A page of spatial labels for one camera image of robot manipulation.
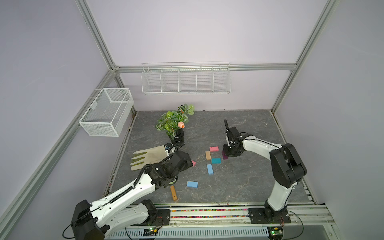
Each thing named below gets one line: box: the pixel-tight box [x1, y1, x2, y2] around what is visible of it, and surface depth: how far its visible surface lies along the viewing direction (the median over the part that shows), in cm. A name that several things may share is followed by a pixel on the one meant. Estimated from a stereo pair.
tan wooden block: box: [205, 151, 212, 161], surface depth 97 cm
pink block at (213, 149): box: [209, 146, 220, 152], surface depth 100 cm
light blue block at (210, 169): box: [206, 163, 214, 175], surface depth 91 cm
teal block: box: [211, 158, 222, 164], surface depth 95 cm
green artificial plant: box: [155, 103, 195, 140], surface depth 82 cm
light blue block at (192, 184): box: [186, 181, 199, 188], surface depth 85 cm
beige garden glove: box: [130, 145, 169, 171], surface depth 98 cm
